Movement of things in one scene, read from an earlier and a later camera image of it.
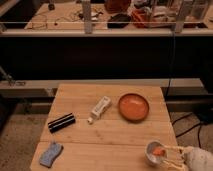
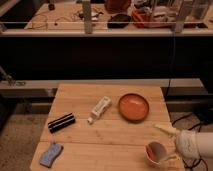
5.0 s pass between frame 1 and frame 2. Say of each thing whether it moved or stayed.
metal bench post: stayed
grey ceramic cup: stayed
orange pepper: moved
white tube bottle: stayed
